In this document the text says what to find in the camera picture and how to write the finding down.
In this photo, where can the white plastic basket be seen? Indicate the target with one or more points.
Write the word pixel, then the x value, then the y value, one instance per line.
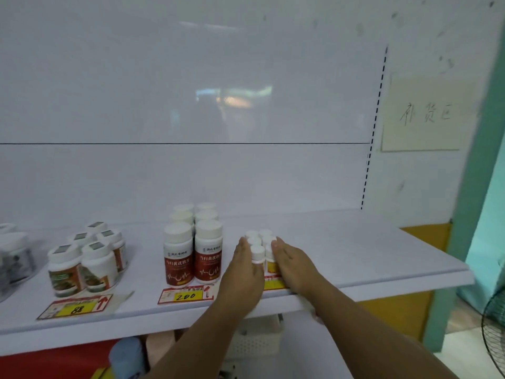
pixel 256 337

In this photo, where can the group of red label bottles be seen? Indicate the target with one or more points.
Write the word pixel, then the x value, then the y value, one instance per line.
pixel 178 256

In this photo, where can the teal door frame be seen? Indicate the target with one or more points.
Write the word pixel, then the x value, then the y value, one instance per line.
pixel 469 201

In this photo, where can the cluster of small white bottles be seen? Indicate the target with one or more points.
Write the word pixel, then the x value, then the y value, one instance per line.
pixel 258 250

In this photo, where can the dark label white bottle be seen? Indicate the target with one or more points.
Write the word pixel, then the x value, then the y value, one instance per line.
pixel 14 260

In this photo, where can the red box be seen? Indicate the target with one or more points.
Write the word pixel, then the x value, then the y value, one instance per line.
pixel 51 361

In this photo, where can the person's right forearm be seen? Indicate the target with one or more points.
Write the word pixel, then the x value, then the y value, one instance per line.
pixel 374 343

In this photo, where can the yellow panel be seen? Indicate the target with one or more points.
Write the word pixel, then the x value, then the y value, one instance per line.
pixel 428 242

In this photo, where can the cream paper sign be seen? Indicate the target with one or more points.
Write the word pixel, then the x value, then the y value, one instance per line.
pixel 428 114

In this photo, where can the blue cap bottle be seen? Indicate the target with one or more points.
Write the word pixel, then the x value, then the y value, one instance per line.
pixel 127 359

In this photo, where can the black fan grille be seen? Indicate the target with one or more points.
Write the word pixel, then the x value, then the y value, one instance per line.
pixel 495 331

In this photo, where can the person's left hand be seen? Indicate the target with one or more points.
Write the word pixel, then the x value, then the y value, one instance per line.
pixel 240 280

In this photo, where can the white bottle with brown label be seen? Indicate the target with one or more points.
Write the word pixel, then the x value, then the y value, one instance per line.
pixel 96 226
pixel 65 274
pixel 98 270
pixel 115 246
pixel 79 237

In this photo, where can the person's left fingers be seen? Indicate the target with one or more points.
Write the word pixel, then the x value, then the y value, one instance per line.
pixel 242 254

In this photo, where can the person's right fingers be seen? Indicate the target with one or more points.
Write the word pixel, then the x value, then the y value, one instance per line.
pixel 283 252

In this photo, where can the red and yellow price tag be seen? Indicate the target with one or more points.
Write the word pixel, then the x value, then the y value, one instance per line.
pixel 274 283
pixel 75 307
pixel 185 294

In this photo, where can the slotted white shelf upright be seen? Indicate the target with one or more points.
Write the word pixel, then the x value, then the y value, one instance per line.
pixel 374 126

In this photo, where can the person's left forearm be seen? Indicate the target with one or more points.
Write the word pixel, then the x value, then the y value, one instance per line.
pixel 205 343

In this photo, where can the white shelf board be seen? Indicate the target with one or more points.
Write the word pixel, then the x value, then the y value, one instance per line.
pixel 355 248

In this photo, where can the person's right hand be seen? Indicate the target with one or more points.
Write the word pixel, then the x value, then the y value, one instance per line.
pixel 296 268

